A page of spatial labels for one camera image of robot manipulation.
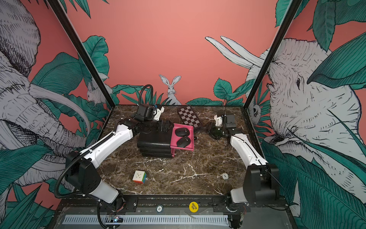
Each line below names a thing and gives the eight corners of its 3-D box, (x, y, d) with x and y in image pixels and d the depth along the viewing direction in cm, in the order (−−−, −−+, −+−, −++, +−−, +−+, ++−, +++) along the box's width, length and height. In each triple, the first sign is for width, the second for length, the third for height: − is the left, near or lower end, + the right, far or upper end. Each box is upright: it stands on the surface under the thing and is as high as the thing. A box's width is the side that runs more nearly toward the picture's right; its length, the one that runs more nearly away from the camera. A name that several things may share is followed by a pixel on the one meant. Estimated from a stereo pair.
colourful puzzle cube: (135, 183, 83) (132, 180, 78) (137, 173, 86) (134, 170, 82) (145, 183, 83) (143, 180, 78) (147, 173, 86) (145, 170, 82)
